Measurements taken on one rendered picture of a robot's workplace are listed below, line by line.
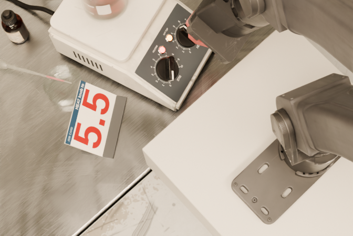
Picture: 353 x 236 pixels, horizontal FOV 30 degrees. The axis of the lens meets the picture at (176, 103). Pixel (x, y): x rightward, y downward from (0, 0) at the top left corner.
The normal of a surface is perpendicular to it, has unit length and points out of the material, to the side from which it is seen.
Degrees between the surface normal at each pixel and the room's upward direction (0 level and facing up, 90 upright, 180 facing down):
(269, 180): 4
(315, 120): 80
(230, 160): 4
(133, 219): 0
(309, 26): 90
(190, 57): 30
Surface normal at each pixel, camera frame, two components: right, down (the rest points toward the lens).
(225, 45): 0.38, -0.12
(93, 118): 0.60, -0.16
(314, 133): -0.85, 0.44
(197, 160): -0.01, -0.28
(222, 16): -0.55, 0.76
